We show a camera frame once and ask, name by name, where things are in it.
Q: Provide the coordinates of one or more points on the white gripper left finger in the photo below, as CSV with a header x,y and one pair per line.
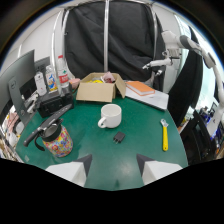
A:
x,y
71,171

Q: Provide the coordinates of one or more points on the red label water bottle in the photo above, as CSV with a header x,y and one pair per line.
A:
x,y
62,74

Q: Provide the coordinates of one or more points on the metal pole frame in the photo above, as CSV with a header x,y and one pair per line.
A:
x,y
106,35

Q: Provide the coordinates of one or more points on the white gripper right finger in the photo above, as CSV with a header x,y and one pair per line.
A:
x,y
158,170

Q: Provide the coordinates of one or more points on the pink container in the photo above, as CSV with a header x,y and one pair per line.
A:
x,y
74,83

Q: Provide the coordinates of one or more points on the black chair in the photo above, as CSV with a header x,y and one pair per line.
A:
x,y
200,136

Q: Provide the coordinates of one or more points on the grey computer monitor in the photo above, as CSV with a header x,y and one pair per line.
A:
x,y
16,83

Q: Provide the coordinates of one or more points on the orange book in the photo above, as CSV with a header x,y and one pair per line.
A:
x,y
140,87

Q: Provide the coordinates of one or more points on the black equipment case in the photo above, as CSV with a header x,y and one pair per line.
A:
x,y
55,102

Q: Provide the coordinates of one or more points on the yellow label plastic bottle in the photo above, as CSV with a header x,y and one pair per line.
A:
x,y
51,79

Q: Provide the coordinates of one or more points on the white laptop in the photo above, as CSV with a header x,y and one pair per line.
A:
x,y
151,97

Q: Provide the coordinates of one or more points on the black curtain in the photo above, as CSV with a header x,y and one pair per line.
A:
x,y
126,40

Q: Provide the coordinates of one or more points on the white ceramic mug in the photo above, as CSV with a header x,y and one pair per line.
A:
x,y
110,116

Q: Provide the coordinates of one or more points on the floral patterned jug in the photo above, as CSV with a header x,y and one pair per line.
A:
x,y
58,139

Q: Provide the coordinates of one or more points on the white plastic bottle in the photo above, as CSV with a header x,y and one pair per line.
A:
x,y
40,83

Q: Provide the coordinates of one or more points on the open cardboard box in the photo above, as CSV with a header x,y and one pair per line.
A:
x,y
97,90

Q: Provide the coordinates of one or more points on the black power adapter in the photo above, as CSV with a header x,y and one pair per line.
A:
x,y
119,137

